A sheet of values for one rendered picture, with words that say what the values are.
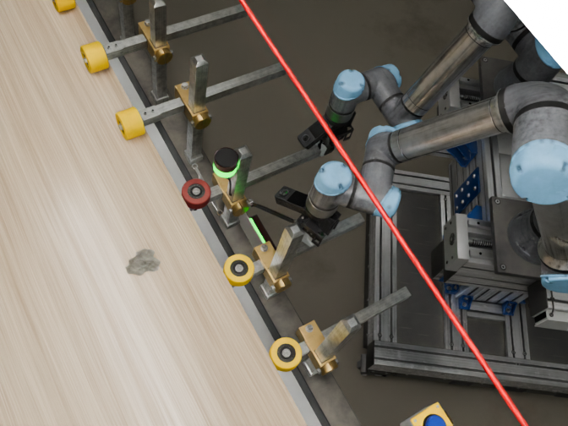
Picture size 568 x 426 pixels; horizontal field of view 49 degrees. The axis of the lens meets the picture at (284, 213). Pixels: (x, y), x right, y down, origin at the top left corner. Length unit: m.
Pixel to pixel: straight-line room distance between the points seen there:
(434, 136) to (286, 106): 1.74
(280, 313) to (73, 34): 1.04
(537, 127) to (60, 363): 1.14
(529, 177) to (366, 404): 1.56
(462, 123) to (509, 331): 1.40
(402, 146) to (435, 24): 2.28
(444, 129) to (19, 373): 1.09
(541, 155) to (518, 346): 1.53
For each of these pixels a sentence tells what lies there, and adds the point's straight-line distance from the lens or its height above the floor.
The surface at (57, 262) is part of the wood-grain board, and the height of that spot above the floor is 0.90.
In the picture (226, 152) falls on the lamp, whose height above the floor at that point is 1.11.
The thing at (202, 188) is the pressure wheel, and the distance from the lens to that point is 1.71.
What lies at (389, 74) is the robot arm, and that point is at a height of 1.16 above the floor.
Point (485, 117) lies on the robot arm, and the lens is 1.30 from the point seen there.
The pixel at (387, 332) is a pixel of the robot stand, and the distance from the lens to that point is 2.39.
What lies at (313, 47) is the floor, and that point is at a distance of 3.29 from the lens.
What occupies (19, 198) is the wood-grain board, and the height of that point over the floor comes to 0.90.
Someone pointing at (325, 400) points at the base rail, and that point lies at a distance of 1.78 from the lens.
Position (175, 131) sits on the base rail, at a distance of 2.05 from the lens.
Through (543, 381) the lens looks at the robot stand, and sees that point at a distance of 2.60.
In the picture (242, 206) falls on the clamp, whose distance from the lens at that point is 1.73.
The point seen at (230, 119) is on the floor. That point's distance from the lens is 2.94.
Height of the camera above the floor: 2.41
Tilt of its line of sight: 62 degrees down
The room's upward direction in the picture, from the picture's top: 20 degrees clockwise
